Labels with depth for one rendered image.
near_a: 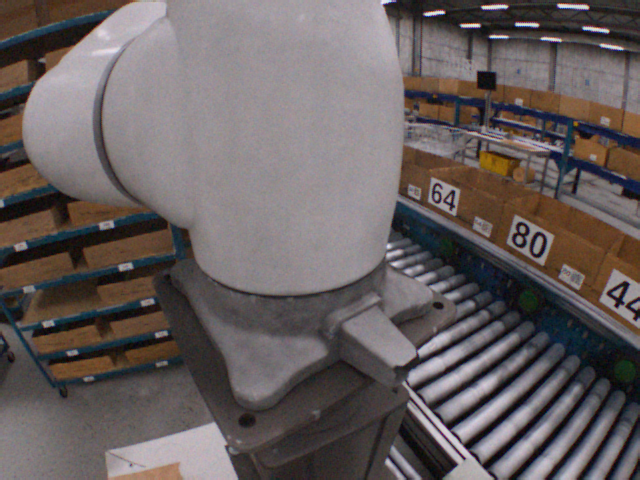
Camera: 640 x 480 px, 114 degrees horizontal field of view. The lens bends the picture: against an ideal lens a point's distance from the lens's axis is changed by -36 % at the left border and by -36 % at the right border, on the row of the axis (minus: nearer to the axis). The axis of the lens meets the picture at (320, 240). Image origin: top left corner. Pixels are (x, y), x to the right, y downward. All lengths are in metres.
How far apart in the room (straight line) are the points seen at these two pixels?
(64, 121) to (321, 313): 0.23
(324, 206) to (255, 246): 0.04
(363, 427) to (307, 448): 0.06
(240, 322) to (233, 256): 0.05
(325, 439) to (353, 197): 0.24
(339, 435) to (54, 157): 0.36
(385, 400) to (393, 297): 0.14
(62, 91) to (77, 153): 0.06
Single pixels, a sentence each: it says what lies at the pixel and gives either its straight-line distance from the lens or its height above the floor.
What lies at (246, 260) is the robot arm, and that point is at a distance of 0.18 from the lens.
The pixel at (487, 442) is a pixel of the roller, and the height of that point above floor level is 0.75.
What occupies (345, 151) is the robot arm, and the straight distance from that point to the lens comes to 0.16.
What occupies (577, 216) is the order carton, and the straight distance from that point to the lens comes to 1.33.
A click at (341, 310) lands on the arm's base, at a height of 1.24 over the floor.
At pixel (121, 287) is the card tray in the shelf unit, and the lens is 1.54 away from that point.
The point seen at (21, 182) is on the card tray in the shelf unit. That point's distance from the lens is 1.47.
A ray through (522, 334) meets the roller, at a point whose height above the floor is 0.75.
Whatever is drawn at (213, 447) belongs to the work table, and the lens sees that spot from 0.71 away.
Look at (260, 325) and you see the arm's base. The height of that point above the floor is 1.23.
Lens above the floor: 1.37
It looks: 27 degrees down
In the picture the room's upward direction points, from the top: straight up
